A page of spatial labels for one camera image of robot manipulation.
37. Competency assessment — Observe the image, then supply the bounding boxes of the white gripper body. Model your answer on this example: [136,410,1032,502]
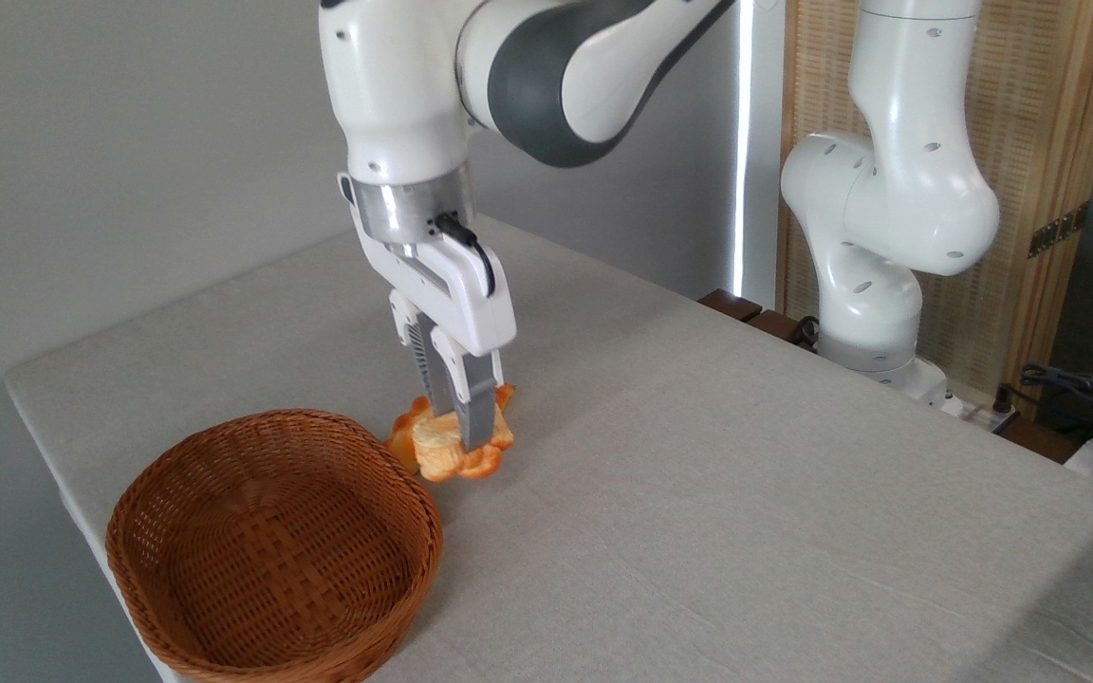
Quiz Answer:
[338,173,518,358]

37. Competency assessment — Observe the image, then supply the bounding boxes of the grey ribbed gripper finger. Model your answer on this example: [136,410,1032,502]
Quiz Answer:
[388,289,444,418]
[429,327,508,452]

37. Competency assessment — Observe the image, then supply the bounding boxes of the round pale bread roll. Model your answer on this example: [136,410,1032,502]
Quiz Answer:
[411,406,516,483]

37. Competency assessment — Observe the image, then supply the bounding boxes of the long braided bread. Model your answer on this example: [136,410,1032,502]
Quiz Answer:
[384,383,517,475]

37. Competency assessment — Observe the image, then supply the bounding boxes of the brown wicker basket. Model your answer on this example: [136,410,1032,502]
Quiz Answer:
[105,409,445,683]

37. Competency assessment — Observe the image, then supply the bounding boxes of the dark brown wooden block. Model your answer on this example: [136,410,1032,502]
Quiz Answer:
[746,310,818,352]
[698,289,764,323]

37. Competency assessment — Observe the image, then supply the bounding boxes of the grey tablecloth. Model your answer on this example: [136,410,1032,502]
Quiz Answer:
[4,213,1093,683]

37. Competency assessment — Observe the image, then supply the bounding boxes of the white power strip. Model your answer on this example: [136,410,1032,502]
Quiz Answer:
[943,391,1020,435]

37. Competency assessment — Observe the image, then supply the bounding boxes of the brass screen hinge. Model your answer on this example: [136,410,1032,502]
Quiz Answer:
[1028,201,1090,259]

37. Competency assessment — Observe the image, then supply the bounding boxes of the wooden slatted screen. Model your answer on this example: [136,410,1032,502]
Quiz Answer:
[779,0,1093,399]

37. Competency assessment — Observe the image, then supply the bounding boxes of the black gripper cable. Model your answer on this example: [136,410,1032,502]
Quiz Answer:
[433,212,497,299]

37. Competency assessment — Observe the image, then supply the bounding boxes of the black cable bundle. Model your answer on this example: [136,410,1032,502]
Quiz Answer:
[1019,363,1093,433]

